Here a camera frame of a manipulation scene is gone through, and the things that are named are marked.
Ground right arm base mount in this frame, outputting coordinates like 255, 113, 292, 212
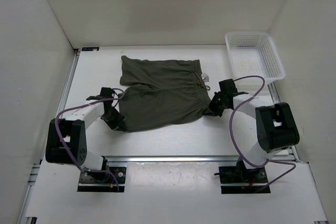
214, 160, 271, 195

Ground aluminium front rail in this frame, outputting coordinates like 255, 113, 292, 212
47, 155, 300, 163

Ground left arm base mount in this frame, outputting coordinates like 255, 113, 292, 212
77, 164, 127, 193

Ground olive green shorts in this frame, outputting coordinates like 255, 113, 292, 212
119, 56, 211, 132

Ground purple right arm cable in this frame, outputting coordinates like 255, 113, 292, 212
228, 76, 297, 193

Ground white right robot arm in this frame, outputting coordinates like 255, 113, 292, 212
205, 76, 300, 182

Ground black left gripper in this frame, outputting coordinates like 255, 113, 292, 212
100, 106, 126, 132

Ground small blue label sticker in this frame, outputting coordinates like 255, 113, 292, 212
81, 47, 100, 51

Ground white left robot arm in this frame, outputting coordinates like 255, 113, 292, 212
45, 87, 126, 182

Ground white perforated plastic basket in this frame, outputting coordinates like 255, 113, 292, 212
225, 31, 286, 91

